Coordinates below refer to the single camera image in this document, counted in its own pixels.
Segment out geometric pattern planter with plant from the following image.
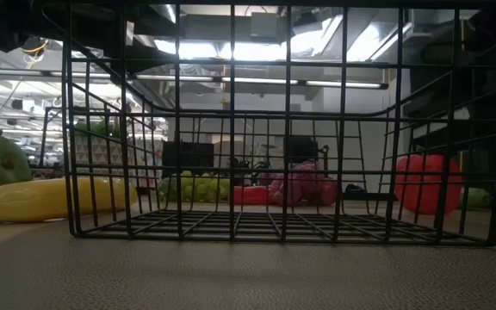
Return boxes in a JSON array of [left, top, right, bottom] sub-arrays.
[[73, 120, 163, 190]]

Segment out green grape bunch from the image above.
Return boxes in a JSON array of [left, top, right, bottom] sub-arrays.
[[158, 170, 232, 204]]

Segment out red chili pepper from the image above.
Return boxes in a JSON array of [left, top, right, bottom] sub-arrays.
[[232, 184, 275, 207]]

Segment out silver ceiling duct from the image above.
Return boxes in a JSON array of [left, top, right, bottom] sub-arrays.
[[160, 3, 178, 25]]

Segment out round grey textured mat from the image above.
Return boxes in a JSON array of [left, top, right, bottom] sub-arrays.
[[0, 217, 496, 310]]

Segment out grey ceiling box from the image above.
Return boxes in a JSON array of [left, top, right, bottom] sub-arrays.
[[250, 11, 284, 40]]

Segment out long linear ceiling lamp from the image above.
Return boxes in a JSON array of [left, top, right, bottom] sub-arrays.
[[0, 67, 390, 90]]

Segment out red bell pepper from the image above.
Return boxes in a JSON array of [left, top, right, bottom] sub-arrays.
[[394, 153, 463, 216]]

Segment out yellow banana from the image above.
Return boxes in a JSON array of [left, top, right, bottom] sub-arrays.
[[0, 176, 140, 224]]

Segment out black computer monitor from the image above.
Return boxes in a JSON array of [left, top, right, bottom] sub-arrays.
[[161, 140, 215, 178], [282, 136, 320, 164]]

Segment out black ceiling device yellow cable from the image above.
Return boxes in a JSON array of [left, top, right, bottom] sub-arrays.
[[19, 36, 50, 57]]

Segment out black wire basket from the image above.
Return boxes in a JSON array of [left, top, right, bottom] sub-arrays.
[[36, 0, 496, 249]]

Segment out purple garlic braid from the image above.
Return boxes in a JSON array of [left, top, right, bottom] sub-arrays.
[[258, 159, 339, 207]]

